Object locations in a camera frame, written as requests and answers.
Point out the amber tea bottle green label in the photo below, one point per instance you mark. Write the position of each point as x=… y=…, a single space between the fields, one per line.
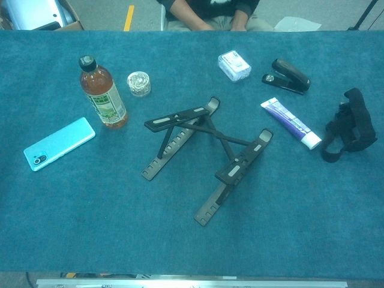
x=105 y=99

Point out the light blue smartphone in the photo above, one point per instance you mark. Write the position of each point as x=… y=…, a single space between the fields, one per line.
x=60 y=144

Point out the yellow plastic item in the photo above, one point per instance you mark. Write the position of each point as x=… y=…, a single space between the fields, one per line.
x=69 y=274

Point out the teal table cloth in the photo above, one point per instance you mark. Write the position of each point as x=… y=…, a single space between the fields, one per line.
x=90 y=210

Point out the black tripod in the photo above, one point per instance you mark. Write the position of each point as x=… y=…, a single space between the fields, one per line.
x=364 y=15

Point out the purple white tube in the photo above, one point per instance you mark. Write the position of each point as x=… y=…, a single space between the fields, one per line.
x=288 y=120

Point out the black stapler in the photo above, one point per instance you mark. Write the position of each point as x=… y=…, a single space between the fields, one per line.
x=291 y=75

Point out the clear plastic box purple label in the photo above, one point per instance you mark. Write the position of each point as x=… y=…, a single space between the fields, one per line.
x=234 y=66

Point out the cardboard box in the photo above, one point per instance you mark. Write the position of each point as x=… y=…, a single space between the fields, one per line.
x=76 y=25

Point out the yellow floor tape strip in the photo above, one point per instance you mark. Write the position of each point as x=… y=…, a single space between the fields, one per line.
x=129 y=18

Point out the folding black stand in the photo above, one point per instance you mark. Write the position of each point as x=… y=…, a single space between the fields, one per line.
x=168 y=120

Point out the white chair leg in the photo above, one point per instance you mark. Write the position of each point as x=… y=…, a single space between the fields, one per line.
x=163 y=18

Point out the aluminium profile rail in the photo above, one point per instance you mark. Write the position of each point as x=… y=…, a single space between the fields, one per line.
x=180 y=283

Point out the seated person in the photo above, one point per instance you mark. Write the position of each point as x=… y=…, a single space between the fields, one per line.
x=192 y=12

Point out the white plastic appliance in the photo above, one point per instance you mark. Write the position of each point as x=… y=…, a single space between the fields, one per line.
x=30 y=12

